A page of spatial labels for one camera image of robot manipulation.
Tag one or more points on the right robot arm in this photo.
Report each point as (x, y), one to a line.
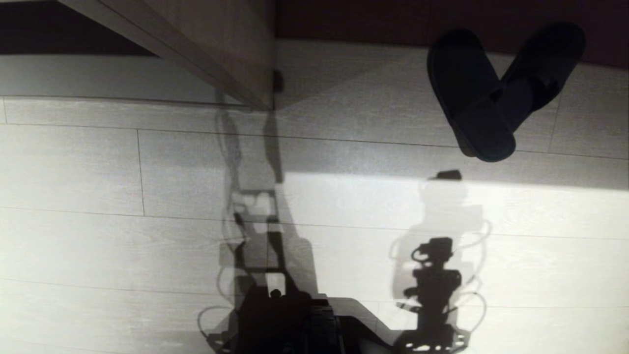
(435, 305)

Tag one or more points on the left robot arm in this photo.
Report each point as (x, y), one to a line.
(275, 324)

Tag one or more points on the dark slipper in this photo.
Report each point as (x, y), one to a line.
(550, 59)
(462, 83)

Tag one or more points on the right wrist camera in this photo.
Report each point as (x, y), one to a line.
(439, 247)

